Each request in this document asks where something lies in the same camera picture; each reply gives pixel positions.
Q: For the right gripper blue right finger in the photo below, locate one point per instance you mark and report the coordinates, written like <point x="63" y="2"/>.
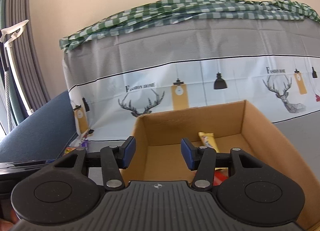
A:
<point x="201" y="160"/>

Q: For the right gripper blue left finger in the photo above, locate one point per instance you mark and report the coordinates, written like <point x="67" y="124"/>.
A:
<point x="113" y="158"/>

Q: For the yellow snack bar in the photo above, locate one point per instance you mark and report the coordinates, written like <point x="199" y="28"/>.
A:
<point x="208" y="141"/>

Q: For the red chip packet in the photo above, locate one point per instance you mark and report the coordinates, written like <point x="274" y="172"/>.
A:
<point x="220" y="176"/>

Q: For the purple candy wrapper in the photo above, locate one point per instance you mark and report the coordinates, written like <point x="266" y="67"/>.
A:
<point x="84" y="143"/>

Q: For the clear bag of cookies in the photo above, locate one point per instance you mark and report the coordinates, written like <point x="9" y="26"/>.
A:
<point x="68" y="150"/>

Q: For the person's left hand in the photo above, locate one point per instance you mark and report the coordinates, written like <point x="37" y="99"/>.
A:
<point x="6" y="225"/>

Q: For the open cardboard box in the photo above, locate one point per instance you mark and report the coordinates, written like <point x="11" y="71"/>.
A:
<point x="234" y="125"/>

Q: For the grey deer print cover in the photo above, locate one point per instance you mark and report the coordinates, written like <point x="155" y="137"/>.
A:
<point x="274" y="64"/>

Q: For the green checkered cloth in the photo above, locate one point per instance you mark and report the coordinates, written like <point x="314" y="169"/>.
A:
<point x="169" y="12"/>

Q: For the white floor lamp stand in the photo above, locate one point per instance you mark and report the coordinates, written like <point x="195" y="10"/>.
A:
<point x="8" y="36"/>

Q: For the grey curtain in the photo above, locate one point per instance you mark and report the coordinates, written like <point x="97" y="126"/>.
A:
<point x="25" y="59"/>

